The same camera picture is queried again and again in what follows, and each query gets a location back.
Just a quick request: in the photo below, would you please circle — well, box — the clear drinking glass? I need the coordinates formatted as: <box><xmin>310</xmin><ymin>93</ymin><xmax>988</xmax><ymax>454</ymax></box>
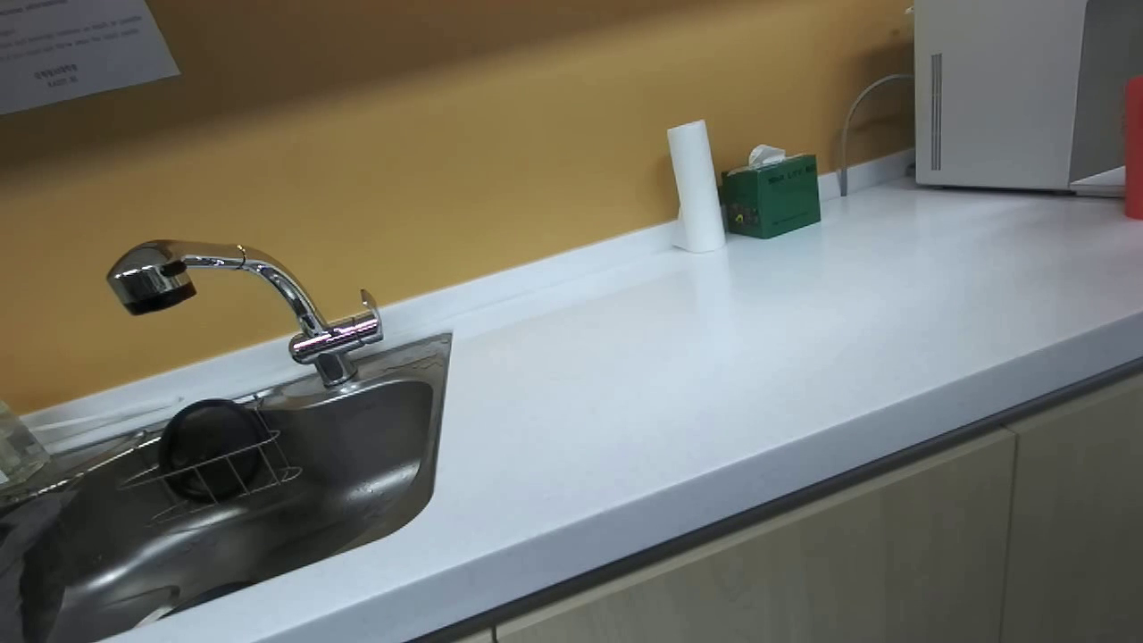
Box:
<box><xmin>0</xmin><ymin>399</ymin><xmax>52</xmax><ymax>489</ymax></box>

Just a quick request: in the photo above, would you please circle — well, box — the red plastic cup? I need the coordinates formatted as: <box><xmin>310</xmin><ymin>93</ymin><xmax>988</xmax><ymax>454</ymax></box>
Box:
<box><xmin>1122</xmin><ymin>76</ymin><xmax>1143</xmax><ymax>223</ymax></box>

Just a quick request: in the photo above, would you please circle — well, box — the white water dispenser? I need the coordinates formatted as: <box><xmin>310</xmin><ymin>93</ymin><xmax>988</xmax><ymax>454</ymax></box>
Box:
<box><xmin>910</xmin><ymin>0</ymin><xmax>1143</xmax><ymax>204</ymax></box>

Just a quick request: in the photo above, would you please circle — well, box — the white paper wall notice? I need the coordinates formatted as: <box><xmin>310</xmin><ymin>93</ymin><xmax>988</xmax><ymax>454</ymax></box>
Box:
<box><xmin>0</xmin><ymin>0</ymin><xmax>183</xmax><ymax>117</ymax></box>

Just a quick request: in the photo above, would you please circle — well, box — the chrome kitchen faucet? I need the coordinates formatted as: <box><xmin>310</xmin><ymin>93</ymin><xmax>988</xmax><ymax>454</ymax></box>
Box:
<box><xmin>102</xmin><ymin>237</ymin><xmax>385</xmax><ymax>394</ymax></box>

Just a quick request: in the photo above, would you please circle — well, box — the stainless steel sink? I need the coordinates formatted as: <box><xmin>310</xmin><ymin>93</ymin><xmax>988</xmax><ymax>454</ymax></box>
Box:
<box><xmin>0</xmin><ymin>330</ymin><xmax>456</xmax><ymax>643</ymax></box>

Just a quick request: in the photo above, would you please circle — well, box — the metal wire sink rack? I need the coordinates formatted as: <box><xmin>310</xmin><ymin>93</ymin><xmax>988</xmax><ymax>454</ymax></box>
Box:
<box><xmin>123</xmin><ymin>388</ymin><xmax>306</xmax><ymax>512</ymax></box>

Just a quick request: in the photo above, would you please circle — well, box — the grey water hose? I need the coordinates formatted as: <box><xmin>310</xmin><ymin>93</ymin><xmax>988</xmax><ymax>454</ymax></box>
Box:
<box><xmin>833</xmin><ymin>70</ymin><xmax>918</xmax><ymax>199</ymax></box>

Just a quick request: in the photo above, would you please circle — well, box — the green tissue box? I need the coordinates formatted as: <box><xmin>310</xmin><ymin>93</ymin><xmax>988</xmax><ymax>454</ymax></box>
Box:
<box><xmin>719</xmin><ymin>151</ymin><xmax>824</xmax><ymax>243</ymax></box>

